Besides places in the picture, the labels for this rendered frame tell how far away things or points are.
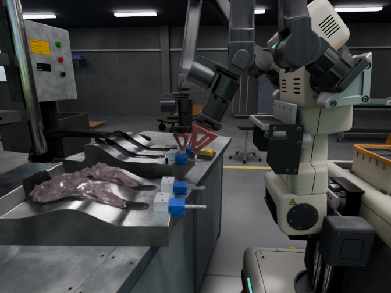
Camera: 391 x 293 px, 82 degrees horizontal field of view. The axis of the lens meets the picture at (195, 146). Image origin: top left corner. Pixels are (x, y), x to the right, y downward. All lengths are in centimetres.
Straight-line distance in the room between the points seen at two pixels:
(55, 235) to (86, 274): 13
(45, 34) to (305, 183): 145
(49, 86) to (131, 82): 807
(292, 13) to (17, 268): 79
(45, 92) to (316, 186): 139
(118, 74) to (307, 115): 917
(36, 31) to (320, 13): 130
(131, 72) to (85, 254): 909
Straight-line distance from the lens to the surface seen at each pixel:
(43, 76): 151
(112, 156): 91
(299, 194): 83
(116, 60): 975
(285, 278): 129
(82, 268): 56
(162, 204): 57
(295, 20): 58
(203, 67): 57
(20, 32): 132
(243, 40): 57
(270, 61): 100
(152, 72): 928
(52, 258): 61
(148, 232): 55
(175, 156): 82
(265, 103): 861
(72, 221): 59
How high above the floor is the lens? 116
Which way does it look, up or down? 15 degrees down
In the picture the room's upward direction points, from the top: straight up
